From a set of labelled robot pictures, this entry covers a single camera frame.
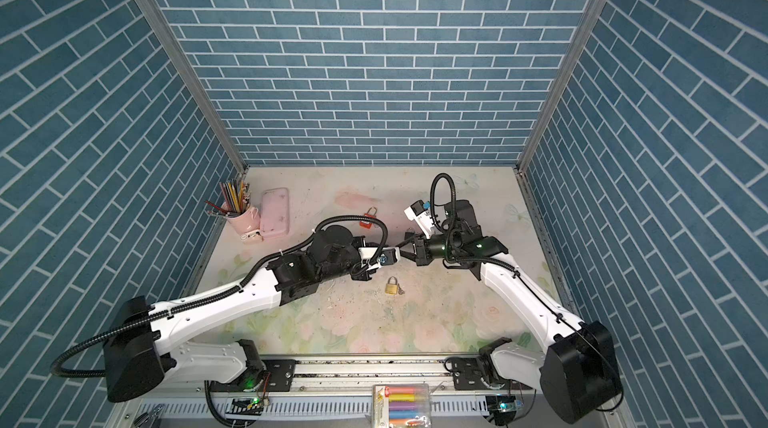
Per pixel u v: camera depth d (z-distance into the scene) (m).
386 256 0.61
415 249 0.69
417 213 0.69
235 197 0.96
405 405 0.68
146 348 0.39
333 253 0.56
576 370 0.40
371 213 1.07
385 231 0.56
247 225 0.98
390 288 0.89
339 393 0.73
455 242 0.62
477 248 0.58
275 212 1.01
